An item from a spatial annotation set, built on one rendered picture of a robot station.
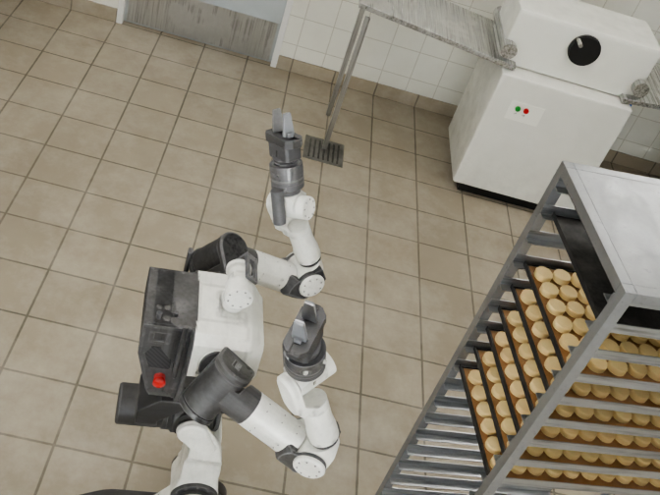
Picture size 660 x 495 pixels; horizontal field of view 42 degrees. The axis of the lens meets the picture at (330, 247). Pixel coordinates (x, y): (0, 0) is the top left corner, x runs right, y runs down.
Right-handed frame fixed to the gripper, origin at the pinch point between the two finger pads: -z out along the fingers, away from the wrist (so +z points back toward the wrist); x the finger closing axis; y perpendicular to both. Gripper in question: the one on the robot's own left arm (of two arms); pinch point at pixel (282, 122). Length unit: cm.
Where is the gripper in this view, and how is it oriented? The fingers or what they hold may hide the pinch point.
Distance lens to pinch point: 220.1
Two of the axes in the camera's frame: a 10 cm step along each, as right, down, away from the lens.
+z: 0.6, 8.9, 4.5
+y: -8.1, 3.1, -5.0
